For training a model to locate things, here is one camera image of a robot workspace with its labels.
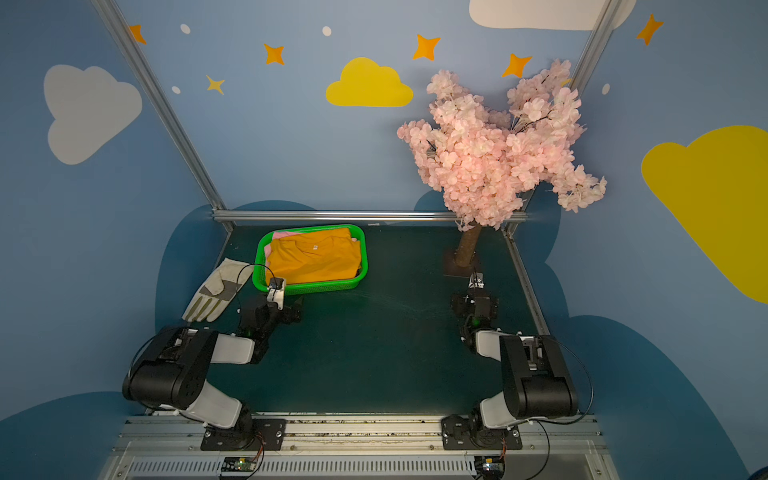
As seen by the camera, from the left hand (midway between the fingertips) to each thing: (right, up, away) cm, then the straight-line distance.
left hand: (287, 291), depth 95 cm
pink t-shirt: (-7, +19, +12) cm, 23 cm away
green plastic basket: (+24, +14, +9) cm, 29 cm away
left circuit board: (-4, -40, -23) cm, 46 cm away
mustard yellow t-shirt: (+6, +12, +10) cm, 16 cm away
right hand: (+62, 0, 0) cm, 62 cm away
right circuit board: (+58, -41, -22) cm, 74 cm away
